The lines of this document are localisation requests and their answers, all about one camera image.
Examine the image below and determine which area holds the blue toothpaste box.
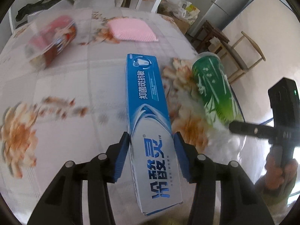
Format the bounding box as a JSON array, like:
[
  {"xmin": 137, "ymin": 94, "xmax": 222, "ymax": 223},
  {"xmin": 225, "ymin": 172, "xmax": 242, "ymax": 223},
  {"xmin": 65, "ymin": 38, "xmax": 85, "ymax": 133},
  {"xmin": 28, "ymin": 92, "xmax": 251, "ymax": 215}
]
[{"xmin": 126, "ymin": 54, "xmax": 183, "ymax": 216}]

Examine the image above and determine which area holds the green patterned plastic bag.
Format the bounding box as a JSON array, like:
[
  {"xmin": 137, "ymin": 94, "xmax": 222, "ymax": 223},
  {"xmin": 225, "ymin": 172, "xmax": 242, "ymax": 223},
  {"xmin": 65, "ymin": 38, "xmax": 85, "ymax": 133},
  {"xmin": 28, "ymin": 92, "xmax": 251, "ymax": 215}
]
[{"xmin": 192, "ymin": 52, "xmax": 244, "ymax": 129}]

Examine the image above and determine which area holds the pink sponge cloth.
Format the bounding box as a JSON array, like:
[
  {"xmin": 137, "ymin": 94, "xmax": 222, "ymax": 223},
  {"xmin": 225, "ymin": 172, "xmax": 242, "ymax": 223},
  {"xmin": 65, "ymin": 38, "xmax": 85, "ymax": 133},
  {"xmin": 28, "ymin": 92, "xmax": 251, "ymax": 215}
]
[{"xmin": 107, "ymin": 17, "xmax": 158, "ymax": 42}]

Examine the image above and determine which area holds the red snack packet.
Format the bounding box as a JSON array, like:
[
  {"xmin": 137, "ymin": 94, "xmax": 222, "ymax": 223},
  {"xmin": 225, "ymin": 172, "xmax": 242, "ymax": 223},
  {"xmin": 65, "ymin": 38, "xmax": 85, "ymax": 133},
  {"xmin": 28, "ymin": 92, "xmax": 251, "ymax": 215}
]
[{"xmin": 24, "ymin": 15, "xmax": 77, "ymax": 70}]

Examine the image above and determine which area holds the person's right hand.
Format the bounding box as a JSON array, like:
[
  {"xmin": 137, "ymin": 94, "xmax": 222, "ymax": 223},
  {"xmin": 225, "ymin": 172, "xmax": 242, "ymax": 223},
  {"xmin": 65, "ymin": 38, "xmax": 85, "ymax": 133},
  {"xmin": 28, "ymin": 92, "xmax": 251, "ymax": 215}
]
[{"xmin": 264, "ymin": 154, "xmax": 299, "ymax": 190}]

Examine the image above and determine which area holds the floral plaid tablecloth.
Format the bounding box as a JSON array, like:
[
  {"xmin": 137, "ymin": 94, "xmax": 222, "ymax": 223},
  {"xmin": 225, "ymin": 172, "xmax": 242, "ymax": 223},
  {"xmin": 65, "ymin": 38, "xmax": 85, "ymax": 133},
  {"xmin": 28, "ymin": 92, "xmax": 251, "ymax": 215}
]
[{"xmin": 0, "ymin": 7, "xmax": 266, "ymax": 225}]

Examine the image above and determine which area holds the wooden chair right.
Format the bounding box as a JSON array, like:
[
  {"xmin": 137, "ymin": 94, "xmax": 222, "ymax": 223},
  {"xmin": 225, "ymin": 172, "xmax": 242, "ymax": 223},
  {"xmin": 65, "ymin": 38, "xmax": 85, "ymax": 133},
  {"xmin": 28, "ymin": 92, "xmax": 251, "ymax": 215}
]
[{"xmin": 214, "ymin": 31, "xmax": 266, "ymax": 85}]

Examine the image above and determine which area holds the white mattress blue edge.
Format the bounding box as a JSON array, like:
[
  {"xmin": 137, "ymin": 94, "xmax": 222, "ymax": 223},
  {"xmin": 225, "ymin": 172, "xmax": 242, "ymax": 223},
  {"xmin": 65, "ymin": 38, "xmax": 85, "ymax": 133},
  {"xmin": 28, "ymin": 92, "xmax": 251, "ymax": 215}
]
[{"xmin": 223, "ymin": 0, "xmax": 299, "ymax": 123}]

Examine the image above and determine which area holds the dark wooden stool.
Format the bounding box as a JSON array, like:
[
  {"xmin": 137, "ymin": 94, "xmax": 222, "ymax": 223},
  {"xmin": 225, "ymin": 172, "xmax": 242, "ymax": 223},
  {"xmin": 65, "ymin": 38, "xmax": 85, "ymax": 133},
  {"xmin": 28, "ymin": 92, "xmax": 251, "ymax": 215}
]
[{"xmin": 190, "ymin": 20, "xmax": 229, "ymax": 52}]

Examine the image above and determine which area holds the cardboard box on floor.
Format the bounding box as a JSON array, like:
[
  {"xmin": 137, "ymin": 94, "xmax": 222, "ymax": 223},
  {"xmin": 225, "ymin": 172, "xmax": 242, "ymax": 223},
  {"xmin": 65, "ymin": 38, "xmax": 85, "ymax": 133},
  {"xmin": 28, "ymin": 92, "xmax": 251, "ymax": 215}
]
[{"xmin": 173, "ymin": 17, "xmax": 190, "ymax": 35}]

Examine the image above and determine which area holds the silver refrigerator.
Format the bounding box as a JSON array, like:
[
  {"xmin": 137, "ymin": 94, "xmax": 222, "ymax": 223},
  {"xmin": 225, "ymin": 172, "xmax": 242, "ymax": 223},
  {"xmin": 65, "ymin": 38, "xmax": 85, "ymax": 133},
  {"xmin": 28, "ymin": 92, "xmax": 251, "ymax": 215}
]
[{"xmin": 188, "ymin": 0, "xmax": 250, "ymax": 36}]

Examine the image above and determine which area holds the white bags pile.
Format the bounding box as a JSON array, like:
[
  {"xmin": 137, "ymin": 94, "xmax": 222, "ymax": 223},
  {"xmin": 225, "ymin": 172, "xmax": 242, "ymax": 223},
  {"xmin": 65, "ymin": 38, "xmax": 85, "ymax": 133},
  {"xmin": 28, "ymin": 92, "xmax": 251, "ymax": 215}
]
[{"xmin": 160, "ymin": 0, "xmax": 200, "ymax": 25}]

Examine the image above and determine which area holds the black cloth under table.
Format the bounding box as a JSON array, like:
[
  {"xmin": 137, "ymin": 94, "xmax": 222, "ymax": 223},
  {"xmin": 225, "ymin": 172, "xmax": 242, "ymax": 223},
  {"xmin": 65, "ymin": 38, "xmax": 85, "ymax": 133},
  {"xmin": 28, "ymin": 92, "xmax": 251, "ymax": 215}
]
[{"xmin": 15, "ymin": 0, "xmax": 73, "ymax": 22}]

